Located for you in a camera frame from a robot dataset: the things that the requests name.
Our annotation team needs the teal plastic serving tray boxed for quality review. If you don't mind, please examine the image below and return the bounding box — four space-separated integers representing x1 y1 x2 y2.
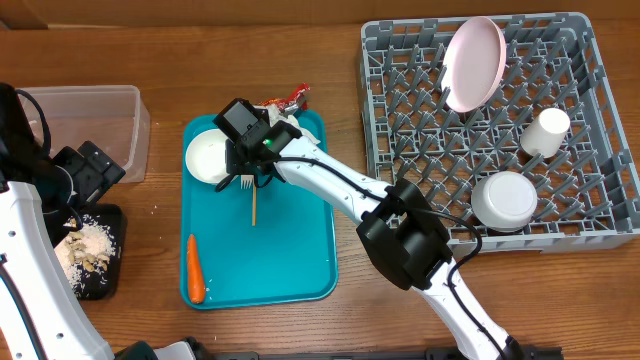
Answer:
178 108 340 311

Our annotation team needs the white round bowl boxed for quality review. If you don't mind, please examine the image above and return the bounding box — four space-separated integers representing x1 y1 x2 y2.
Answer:
185 129 228 184

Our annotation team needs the grey round bowl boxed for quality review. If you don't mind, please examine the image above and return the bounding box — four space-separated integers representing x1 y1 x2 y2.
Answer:
471 171 538 233

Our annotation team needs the black waste tray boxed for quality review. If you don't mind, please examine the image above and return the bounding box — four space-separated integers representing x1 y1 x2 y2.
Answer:
54 204 127 300

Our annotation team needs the peanut shells and rice pile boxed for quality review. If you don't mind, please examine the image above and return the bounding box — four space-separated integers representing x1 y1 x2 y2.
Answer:
54 214 117 300

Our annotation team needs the orange carrot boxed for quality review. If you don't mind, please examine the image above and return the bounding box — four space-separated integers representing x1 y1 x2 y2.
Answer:
186 234 206 304

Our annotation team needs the clear plastic bin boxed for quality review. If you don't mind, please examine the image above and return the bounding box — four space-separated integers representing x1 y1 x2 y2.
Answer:
19 85 151 183

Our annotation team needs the white round plate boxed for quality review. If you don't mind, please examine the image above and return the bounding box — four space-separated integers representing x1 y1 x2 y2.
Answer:
441 16 507 113

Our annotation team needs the red silver snack wrapper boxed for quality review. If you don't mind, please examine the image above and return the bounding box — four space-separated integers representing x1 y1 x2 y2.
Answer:
259 83 310 115

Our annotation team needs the crumpled white paper napkin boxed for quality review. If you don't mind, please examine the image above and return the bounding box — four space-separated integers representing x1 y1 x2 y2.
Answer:
257 104 320 145

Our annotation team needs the wooden chopstick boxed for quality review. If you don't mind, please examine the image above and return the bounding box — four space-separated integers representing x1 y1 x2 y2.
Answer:
252 184 257 226

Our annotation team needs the white paper cup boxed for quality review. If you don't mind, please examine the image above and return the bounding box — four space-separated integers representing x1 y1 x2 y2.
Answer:
520 108 570 158

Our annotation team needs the grey plastic dishwasher rack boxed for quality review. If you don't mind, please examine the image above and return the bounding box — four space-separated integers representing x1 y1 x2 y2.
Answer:
359 12 639 253

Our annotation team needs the white plastic fork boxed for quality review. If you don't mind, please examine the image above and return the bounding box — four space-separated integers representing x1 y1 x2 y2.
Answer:
240 174 254 189

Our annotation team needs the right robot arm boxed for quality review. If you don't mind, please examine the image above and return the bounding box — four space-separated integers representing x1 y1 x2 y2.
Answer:
213 98 525 360

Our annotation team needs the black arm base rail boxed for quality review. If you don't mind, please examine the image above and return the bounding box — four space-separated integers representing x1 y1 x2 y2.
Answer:
114 337 565 360

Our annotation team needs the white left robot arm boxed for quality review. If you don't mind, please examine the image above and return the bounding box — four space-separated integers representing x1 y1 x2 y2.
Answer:
1 84 125 359

